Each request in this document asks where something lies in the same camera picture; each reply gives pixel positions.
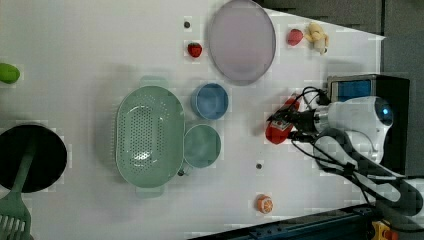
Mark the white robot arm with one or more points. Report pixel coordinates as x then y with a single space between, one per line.
347 139

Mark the green round cup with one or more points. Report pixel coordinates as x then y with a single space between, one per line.
202 147

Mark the pink toy fruit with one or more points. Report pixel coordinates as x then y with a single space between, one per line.
295 36

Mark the green toy fruit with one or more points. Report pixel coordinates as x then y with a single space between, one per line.
9 74

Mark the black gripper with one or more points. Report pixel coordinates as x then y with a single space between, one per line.
305 122

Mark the red knitted ketchup bottle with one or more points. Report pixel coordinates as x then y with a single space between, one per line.
277 131

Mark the blue metal frame rail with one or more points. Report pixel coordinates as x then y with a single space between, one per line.
350 223

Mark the red toy strawberry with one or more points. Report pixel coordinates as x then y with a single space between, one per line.
194 49

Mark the blue round bowl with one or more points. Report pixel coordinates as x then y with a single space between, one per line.
209 101

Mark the orange toy slice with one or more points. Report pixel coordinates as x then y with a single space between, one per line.
264 204

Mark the green toy spatula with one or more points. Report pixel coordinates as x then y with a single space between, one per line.
15 217

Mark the green oval colander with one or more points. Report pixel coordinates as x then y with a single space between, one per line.
149 133

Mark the yellow toy banana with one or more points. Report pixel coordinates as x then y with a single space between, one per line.
317 37

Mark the lilac round plate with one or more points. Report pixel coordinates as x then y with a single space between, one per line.
242 41

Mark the black toaster oven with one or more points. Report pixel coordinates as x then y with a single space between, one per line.
392 89

